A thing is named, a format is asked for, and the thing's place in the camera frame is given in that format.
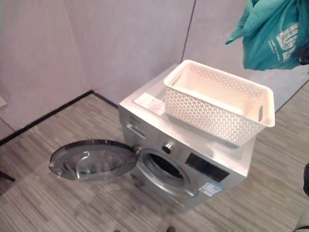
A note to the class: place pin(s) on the white perforated plastic laundry basket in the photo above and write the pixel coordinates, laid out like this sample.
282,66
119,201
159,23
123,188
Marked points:
212,106

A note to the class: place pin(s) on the white paper label sheet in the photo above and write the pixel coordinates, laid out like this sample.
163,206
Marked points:
150,102

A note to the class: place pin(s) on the silver front-load washing machine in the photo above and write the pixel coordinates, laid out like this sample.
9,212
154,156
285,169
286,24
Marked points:
149,135

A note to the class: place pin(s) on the teal printed garment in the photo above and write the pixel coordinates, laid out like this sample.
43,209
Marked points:
270,29

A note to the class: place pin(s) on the silver washer control knob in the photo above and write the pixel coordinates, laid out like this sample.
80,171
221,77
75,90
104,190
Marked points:
167,147

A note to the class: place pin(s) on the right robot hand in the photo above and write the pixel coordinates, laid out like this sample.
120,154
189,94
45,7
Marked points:
304,54

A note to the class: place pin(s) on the round washing machine door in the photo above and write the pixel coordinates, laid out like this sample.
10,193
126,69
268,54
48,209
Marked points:
96,160

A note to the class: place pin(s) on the blue energy label sticker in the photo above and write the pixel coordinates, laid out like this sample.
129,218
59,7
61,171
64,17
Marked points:
211,189

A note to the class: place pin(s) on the black baseboard strip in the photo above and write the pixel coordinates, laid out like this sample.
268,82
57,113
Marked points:
46,116

